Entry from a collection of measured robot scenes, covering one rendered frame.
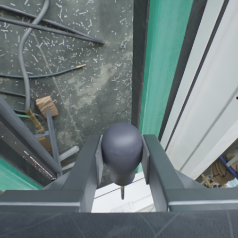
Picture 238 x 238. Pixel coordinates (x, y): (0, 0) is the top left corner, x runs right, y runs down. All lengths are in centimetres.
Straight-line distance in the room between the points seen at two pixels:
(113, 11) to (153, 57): 94
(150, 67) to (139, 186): 31
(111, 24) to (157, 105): 93
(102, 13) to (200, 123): 93
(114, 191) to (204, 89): 31
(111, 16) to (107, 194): 94
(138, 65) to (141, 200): 31
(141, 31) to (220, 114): 13
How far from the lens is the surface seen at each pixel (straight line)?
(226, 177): 650
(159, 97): 21
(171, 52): 18
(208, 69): 21
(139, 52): 19
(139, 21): 18
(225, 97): 20
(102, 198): 43
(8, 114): 60
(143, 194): 43
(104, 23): 111
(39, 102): 127
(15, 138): 64
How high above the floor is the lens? 99
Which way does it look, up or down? 35 degrees down
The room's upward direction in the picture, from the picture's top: 153 degrees clockwise
